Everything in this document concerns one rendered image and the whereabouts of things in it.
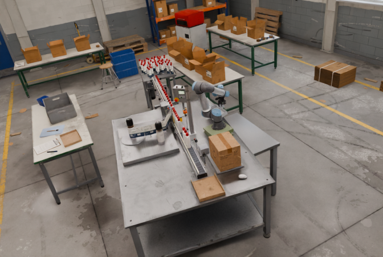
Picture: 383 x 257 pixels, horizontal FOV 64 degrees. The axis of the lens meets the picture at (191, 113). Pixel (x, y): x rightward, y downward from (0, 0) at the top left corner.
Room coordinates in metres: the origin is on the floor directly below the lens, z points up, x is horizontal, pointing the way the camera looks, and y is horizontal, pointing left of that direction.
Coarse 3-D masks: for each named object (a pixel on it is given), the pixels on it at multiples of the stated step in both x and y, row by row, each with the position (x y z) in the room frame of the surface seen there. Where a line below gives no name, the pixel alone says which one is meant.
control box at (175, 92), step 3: (174, 87) 3.41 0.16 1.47; (180, 87) 3.39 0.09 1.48; (174, 90) 3.38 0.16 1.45; (177, 90) 3.37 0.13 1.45; (174, 93) 3.38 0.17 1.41; (177, 93) 3.37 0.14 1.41; (174, 96) 3.39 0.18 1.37; (177, 96) 3.37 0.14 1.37; (174, 99) 3.39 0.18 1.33; (177, 99) 3.37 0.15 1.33; (180, 99) 3.36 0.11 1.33; (183, 99) 3.34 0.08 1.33; (186, 99) 3.33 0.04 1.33; (180, 102) 3.37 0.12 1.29; (183, 102) 3.35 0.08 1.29; (186, 102) 3.33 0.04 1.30
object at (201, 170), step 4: (192, 148) 2.94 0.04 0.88; (192, 152) 2.87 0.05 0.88; (192, 156) 2.79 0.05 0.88; (196, 156) 2.78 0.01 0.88; (196, 160) 2.71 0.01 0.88; (196, 164) 2.64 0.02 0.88; (200, 164) 2.63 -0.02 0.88; (200, 168) 2.57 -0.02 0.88; (200, 172) 2.50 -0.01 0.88; (204, 172) 2.49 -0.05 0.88
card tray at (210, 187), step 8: (216, 176) 2.42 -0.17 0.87; (192, 184) 2.38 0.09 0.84; (200, 184) 2.37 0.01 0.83; (208, 184) 2.36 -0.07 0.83; (216, 184) 2.34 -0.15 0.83; (200, 192) 2.26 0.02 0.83; (208, 192) 2.25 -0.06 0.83; (216, 192) 2.23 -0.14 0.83; (224, 192) 2.19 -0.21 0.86; (200, 200) 2.13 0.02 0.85
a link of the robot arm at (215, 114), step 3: (216, 108) 3.36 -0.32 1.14; (210, 111) 3.34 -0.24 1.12; (213, 111) 3.30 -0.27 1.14; (216, 111) 3.29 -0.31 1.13; (219, 111) 3.29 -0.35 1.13; (210, 114) 3.31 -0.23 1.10; (213, 114) 3.27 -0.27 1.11; (216, 114) 3.25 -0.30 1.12; (219, 114) 3.26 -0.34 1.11; (210, 117) 3.31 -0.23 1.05; (213, 117) 3.28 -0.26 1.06; (216, 117) 3.25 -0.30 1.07; (219, 117) 3.26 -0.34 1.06; (213, 120) 3.29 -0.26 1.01; (216, 120) 3.25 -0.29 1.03; (219, 120) 3.25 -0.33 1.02
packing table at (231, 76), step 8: (168, 56) 6.70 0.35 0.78; (176, 64) 6.12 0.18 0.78; (184, 72) 5.61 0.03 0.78; (192, 72) 5.56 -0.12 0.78; (232, 72) 5.30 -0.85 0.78; (184, 80) 6.62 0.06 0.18; (192, 80) 5.23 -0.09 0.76; (200, 80) 5.12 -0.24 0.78; (224, 80) 4.98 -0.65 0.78; (232, 80) 4.96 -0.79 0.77; (240, 80) 5.06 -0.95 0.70; (240, 88) 5.06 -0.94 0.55; (208, 96) 4.81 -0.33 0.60; (240, 96) 5.06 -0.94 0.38; (240, 104) 5.06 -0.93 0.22; (240, 112) 5.07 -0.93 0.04
